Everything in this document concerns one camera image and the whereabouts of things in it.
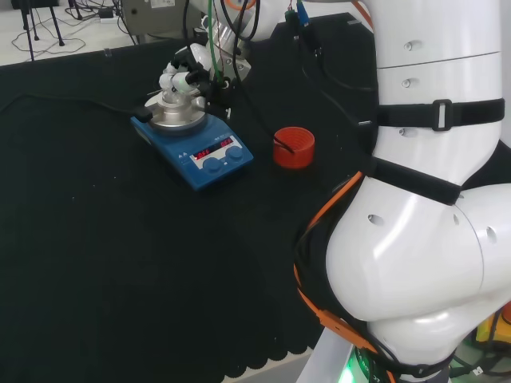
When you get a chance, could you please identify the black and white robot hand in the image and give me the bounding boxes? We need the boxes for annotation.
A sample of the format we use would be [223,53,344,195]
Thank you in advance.
[158,42,233,121]

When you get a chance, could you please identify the clear round-bottom flask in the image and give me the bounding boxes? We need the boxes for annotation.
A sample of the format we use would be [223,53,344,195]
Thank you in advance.
[160,88,185,106]

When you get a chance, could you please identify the heater with blue base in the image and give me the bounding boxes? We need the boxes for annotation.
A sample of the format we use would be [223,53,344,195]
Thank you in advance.
[129,93,256,193]

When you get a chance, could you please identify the grey metal box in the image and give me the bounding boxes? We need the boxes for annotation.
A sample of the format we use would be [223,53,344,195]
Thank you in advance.
[120,0,193,40]

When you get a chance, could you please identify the black tripod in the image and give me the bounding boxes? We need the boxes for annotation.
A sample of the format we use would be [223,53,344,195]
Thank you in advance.
[10,0,65,62]

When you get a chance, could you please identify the black bench cloth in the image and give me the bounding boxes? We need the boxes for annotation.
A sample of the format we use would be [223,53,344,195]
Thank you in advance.
[0,11,511,381]

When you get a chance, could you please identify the yellow stop button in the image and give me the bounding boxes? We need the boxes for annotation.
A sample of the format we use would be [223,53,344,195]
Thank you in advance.
[473,310,511,345]

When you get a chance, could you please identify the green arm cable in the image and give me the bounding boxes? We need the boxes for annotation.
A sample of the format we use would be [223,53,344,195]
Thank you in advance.
[204,0,223,83]

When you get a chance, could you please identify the black heater power cable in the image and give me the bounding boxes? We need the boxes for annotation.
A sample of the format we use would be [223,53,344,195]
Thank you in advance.
[0,92,152,121]

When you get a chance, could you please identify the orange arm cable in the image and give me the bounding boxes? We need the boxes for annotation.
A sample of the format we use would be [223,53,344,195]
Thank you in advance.
[292,0,382,357]

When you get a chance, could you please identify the plain black arm strap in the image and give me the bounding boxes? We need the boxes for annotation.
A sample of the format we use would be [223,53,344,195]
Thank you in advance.
[367,156,467,207]

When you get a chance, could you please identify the black arm strap with buckle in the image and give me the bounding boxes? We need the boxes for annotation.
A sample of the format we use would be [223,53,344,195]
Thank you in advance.
[374,98,506,132]

